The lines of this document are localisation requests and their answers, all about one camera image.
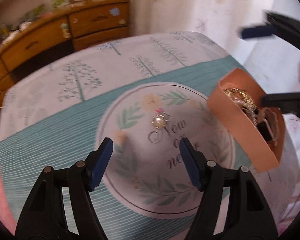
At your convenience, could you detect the white floral curtain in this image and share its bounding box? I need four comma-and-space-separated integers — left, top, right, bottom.
130, 0, 300, 93

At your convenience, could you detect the pink strap smart watch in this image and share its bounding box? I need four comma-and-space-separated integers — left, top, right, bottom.
257, 107, 280, 145

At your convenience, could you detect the wooden dresser with drawers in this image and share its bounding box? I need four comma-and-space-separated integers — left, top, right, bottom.
0, 0, 130, 107

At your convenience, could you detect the gold sparkly brooch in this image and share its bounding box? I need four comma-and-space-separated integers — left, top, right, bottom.
223, 87, 256, 109

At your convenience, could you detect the pink plastic tray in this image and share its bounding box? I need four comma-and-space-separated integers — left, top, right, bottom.
207, 68, 286, 172

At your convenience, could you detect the pearl rhinestone brooch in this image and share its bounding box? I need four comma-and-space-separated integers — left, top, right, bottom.
151, 113, 168, 129

